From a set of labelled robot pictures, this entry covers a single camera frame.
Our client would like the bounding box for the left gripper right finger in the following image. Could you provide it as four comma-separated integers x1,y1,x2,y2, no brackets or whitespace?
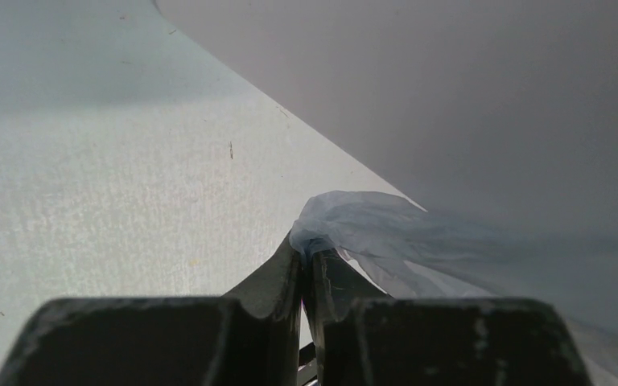
304,250,592,385

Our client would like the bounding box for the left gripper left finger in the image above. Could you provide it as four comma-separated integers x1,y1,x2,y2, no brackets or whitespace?
0,240,302,385

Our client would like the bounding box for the white translucent trash bin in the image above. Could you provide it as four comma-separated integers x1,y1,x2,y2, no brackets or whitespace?
157,1,618,237

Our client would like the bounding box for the blue plastic trash bag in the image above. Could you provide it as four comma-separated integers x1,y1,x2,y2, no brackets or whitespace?
289,191,618,385

